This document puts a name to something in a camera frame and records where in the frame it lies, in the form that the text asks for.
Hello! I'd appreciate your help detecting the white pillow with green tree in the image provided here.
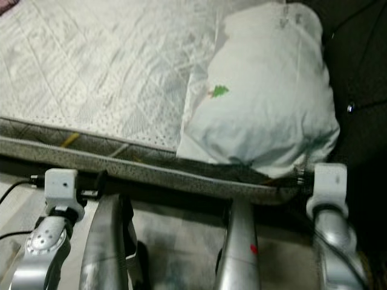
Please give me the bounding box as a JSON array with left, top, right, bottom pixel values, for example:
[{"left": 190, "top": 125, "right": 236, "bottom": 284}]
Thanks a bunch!
[{"left": 177, "top": 2, "right": 341, "bottom": 180}]

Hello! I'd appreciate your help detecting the grey left robot leg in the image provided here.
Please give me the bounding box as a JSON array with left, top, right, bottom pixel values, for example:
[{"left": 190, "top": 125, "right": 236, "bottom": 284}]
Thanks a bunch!
[{"left": 79, "top": 193, "right": 147, "bottom": 290}]

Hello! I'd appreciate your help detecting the grey quilted mattress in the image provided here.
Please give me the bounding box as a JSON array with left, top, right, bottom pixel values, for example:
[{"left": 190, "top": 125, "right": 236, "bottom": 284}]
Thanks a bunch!
[{"left": 0, "top": 0, "right": 321, "bottom": 206}]

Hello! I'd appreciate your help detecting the black tufted headboard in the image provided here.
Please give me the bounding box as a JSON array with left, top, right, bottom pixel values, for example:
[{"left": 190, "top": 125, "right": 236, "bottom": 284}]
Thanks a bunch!
[{"left": 302, "top": 0, "right": 387, "bottom": 254}]

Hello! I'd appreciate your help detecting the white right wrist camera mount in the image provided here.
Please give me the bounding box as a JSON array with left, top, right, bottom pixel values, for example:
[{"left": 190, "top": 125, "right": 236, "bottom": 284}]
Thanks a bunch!
[{"left": 306, "top": 163, "right": 348, "bottom": 219}]

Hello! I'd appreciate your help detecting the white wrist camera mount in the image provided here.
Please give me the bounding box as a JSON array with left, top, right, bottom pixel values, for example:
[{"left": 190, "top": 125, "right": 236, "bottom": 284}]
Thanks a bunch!
[
  {"left": 44, "top": 169, "right": 85, "bottom": 219},
  {"left": 306, "top": 163, "right": 348, "bottom": 219}
]

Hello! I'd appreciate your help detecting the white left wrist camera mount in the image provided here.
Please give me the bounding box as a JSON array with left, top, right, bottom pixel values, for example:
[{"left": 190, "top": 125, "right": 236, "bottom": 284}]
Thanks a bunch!
[{"left": 44, "top": 169, "right": 85, "bottom": 219}]

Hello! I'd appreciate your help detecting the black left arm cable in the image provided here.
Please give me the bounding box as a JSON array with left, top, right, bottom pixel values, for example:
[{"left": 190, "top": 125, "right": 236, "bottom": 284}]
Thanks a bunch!
[{"left": 0, "top": 175, "right": 46, "bottom": 240}]

